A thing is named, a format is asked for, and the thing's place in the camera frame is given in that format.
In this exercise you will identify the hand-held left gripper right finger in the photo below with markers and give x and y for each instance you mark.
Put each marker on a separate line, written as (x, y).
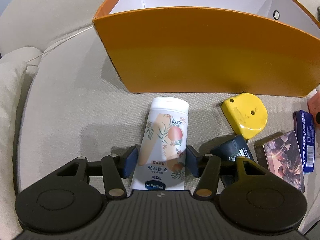
(192, 160)

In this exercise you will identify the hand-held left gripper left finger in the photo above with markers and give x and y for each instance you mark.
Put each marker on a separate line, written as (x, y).
(130, 160)

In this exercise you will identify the dark green shampoo bottle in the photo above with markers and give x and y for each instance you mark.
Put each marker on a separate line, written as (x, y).
(232, 146)

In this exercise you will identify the white lotion tube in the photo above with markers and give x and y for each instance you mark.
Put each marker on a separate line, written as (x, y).
(162, 130)

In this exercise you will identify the yellow tape measure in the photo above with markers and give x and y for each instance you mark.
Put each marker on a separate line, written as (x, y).
(245, 115)

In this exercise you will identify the brown patterned card box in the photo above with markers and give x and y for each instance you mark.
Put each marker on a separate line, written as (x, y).
(282, 160)

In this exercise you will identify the orange cardboard box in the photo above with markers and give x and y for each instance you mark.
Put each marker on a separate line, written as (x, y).
(200, 55)

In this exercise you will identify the blue rectangular box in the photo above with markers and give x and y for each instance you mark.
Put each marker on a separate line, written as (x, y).
(306, 140)

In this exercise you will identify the small pink bottle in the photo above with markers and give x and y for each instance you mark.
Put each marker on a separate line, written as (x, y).
(315, 103)

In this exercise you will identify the beige sofa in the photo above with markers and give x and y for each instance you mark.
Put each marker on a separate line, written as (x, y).
(62, 105)

